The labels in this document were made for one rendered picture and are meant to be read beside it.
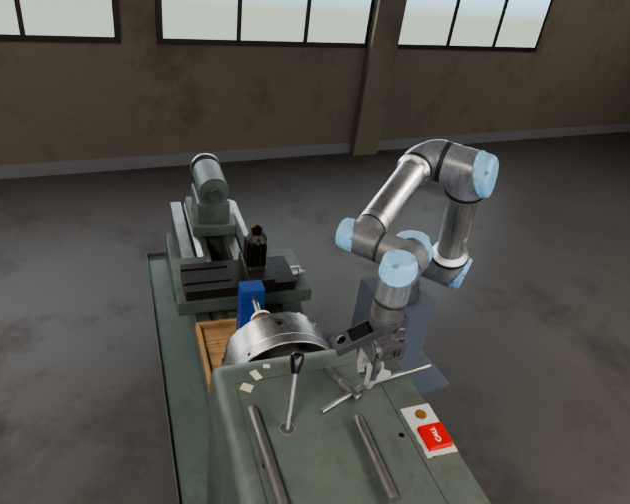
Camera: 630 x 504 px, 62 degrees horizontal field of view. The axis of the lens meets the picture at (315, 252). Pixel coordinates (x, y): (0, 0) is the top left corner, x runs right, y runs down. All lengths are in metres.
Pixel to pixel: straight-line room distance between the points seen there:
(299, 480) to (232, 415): 0.21
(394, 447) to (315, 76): 4.53
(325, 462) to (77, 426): 1.89
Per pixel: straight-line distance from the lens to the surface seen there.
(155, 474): 2.66
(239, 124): 5.25
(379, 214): 1.25
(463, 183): 1.45
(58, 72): 4.83
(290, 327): 1.46
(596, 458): 3.28
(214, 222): 2.50
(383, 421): 1.26
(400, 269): 1.06
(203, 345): 1.87
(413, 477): 1.19
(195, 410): 2.16
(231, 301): 2.05
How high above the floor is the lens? 2.21
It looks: 33 degrees down
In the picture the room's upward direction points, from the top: 8 degrees clockwise
